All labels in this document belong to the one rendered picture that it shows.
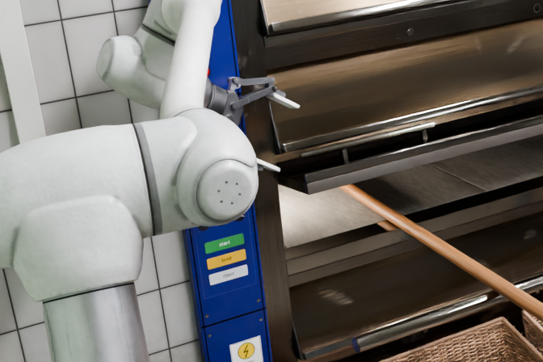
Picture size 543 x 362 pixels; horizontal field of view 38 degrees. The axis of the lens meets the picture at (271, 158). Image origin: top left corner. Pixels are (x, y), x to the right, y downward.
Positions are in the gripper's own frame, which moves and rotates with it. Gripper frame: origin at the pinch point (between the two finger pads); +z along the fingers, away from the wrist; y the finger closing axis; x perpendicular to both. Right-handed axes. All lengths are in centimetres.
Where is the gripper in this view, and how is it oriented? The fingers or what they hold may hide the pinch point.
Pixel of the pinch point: (281, 136)
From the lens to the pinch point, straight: 162.3
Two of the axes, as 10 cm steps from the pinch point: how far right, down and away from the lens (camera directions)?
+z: 7.6, 3.2, 5.6
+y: -2.9, 9.4, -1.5
